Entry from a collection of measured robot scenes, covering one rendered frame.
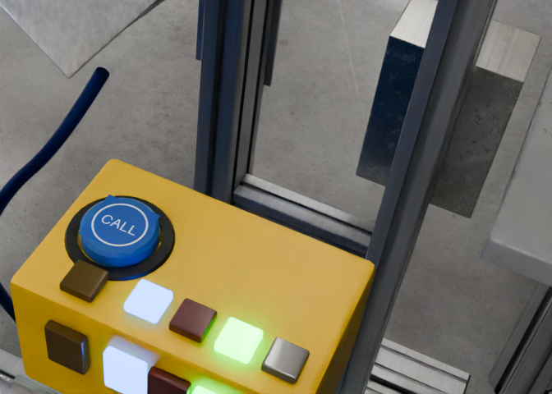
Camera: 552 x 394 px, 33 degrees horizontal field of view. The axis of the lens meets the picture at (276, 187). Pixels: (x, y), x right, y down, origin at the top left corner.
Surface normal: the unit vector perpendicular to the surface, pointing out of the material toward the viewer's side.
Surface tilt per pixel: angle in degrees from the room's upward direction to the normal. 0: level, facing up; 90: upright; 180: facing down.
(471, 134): 90
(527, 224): 0
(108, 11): 55
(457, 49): 90
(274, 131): 0
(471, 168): 90
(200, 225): 0
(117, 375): 90
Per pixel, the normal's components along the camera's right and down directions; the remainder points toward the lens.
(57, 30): 0.23, 0.22
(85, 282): 0.11, -0.67
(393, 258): -0.40, 0.65
